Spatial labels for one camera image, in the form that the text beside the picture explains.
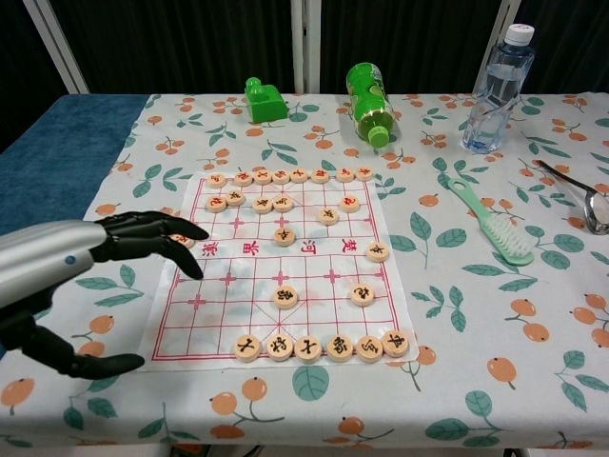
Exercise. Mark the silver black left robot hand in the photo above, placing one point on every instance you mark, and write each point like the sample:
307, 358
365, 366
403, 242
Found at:
43, 257

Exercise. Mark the round wooden chess piece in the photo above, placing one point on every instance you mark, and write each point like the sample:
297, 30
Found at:
284, 236
345, 175
364, 173
262, 205
242, 178
215, 204
216, 180
299, 175
328, 215
285, 297
247, 348
361, 294
235, 197
280, 176
320, 176
308, 349
183, 241
396, 343
369, 348
280, 348
348, 204
378, 252
339, 349
261, 175
283, 203

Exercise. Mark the paper chinese chess board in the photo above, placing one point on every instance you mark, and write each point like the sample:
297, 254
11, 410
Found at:
323, 271

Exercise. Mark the blue table cover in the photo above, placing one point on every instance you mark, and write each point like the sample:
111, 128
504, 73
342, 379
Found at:
62, 157

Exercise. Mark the black curtain panel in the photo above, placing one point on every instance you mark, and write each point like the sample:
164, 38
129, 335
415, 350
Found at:
19, 57
571, 47
181, 43
409, 38

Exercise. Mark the green plastic toy block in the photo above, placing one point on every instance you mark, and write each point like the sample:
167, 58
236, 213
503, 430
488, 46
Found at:
266, 105

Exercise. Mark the green plastic drink bottle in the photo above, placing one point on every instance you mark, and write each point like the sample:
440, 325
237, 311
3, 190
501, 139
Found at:
368, 100

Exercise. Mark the floral orange leaf tablecloth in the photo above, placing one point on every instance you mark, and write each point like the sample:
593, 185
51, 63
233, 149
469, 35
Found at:
476, 333

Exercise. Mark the mint green scrub brush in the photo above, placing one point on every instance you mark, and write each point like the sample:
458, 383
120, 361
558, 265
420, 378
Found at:
509, 240

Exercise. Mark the clear water bottle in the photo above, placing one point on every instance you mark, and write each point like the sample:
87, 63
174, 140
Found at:
495, 95

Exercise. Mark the metal spoon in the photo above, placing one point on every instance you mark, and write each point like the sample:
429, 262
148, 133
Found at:
597, 209

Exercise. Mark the white frame post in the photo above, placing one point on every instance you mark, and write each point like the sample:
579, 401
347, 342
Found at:
505, 12
297, 47
58, 47

